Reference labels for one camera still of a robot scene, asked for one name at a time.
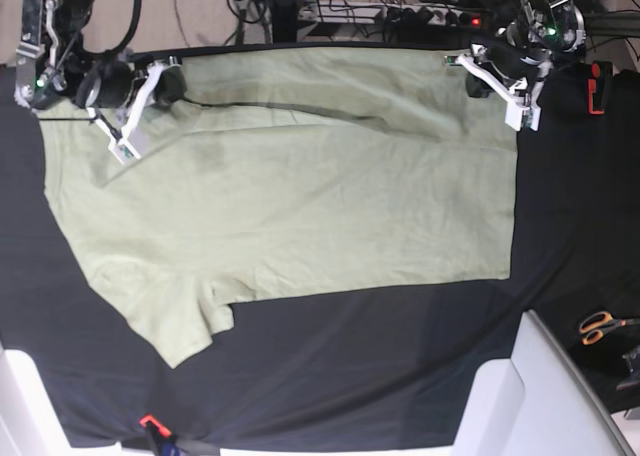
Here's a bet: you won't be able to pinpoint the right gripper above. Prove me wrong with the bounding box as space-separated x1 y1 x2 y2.
74 56 187 165

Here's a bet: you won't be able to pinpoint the red black clamp right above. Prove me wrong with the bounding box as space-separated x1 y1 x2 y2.
587 61 613 115

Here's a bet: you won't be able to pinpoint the white power strip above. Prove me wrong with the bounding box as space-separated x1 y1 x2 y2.
298 1 491 29

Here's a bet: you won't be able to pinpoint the green T-shirt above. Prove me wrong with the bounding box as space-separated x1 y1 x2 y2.
41 47 517 367

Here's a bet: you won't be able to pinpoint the white block left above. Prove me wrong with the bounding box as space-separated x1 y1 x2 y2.
1 348 122 455

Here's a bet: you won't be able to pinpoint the red blue clamp bottom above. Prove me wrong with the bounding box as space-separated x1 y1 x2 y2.
139 414 183 456

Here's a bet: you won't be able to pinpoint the black table cloth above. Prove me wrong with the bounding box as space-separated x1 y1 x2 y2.
1 67 639 452

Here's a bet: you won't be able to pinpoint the orange handled scissors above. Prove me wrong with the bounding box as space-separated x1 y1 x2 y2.
578 311 639 346

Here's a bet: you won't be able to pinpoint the black device at right edge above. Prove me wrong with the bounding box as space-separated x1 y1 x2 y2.
616 346 640 391

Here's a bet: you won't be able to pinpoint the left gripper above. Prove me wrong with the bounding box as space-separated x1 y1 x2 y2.
445 41 553 131

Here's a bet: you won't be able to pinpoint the white block right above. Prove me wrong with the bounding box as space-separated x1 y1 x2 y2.
451 310 634 455

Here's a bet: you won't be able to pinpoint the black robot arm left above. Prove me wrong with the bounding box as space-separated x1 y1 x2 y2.
445 0 586 131

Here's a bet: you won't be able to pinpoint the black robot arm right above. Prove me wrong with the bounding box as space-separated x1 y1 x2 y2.
14 0 186 164

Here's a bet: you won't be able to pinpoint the white block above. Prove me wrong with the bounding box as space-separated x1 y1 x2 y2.
451 310 634 455
1 348 122 455

